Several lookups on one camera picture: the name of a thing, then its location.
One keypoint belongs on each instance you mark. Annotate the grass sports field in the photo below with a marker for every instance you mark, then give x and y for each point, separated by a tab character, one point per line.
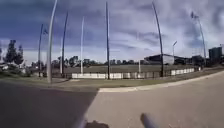
123	68

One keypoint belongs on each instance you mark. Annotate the pale paved path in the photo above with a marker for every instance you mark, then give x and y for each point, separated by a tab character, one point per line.
160	106

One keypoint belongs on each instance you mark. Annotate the dark trees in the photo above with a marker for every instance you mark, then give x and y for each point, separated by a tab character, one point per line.
13	55

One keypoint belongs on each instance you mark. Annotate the low grey building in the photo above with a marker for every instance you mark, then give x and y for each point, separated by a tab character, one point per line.
163	59

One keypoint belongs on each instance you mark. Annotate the white field fence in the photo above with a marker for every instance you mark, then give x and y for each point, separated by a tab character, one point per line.
100	75

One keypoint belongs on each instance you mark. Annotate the pale kerb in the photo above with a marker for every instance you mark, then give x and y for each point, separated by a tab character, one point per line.
116	89

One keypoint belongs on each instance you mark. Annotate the grass strip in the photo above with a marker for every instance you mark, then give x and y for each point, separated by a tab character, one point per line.
133	82

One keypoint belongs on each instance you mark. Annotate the distant row of trees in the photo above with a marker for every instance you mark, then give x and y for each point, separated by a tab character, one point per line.
96	62

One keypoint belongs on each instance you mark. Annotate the robot's own part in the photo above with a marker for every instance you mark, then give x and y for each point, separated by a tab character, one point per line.
80	124
148	121

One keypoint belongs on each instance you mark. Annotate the dark tall building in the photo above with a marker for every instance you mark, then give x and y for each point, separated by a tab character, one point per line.
215	54

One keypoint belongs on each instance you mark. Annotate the row of tall poles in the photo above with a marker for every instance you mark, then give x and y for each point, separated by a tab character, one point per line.
107	46

